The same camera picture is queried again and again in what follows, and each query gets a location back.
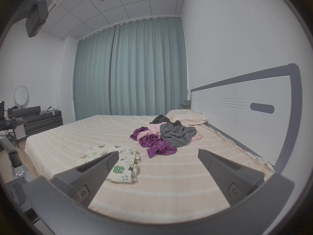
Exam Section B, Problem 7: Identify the purple satin garment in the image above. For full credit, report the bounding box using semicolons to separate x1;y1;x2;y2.
130;127;178;159

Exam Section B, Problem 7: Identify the dark grey garment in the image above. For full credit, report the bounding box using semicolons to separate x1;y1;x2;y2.
160;123;197;148

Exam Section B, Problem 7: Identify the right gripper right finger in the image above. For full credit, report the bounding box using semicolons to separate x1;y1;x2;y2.
198;148;266;206

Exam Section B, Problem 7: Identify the bed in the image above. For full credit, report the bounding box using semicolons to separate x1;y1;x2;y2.
24;63;302;218

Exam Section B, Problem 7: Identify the round white mirror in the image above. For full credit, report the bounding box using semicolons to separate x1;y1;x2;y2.
14;85;30;108

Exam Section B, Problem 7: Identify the black garment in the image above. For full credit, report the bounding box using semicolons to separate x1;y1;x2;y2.
149;115;182;127

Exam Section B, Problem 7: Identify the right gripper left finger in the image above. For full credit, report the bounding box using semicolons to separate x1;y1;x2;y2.
50;151;119;208

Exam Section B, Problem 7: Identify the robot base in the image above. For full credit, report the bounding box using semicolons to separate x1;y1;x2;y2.
5;164;41;227

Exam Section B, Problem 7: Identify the black cable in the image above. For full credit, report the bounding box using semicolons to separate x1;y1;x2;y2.
24;146;40;177

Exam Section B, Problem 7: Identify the pale pink pillow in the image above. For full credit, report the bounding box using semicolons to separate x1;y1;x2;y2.
166;109;209;126

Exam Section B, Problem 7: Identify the pink garment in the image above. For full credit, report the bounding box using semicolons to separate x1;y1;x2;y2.
137;123;202;142

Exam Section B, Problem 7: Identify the white printed pyjama top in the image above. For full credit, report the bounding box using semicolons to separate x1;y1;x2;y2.
75;145;141;183

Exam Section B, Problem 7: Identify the blue-green curtain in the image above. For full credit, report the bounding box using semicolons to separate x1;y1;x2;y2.
73;16;189;122

